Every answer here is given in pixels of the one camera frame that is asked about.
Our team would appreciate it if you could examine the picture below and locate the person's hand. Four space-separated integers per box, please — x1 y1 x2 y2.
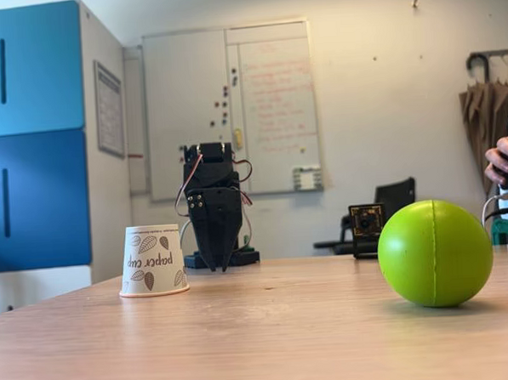
482 126 508 185

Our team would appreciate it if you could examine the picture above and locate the white cabinet with blue doors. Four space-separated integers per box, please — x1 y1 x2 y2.
0 0 138 317

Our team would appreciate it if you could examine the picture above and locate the brown folded umbrella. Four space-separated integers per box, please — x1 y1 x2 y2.
455 51 508 197

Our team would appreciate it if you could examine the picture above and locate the white paper cup leaf print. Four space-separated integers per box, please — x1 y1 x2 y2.
115 222 191 300

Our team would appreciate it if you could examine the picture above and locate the small black webcam on stand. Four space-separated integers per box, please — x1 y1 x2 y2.
349 203 388 261

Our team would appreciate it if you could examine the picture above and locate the black office chair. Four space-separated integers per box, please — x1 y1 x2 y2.
310 177 420 258

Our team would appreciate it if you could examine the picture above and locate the green foam ball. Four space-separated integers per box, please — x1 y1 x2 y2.
374 196 498 312

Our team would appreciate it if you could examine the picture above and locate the green table clamp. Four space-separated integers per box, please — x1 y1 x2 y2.
489 218 508 247

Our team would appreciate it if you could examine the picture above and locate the red white servo cable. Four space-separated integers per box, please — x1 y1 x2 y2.
171 153 207 218
231 213 254 254
230 158 256 208

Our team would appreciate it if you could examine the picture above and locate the large wall whiteboard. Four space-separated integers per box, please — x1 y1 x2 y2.
140 19 326 204

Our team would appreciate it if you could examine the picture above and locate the framed notice sheet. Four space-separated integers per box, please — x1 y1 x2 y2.
92 58 127 160

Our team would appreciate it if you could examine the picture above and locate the wall coat rack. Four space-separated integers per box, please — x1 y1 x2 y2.
467 48 508 61

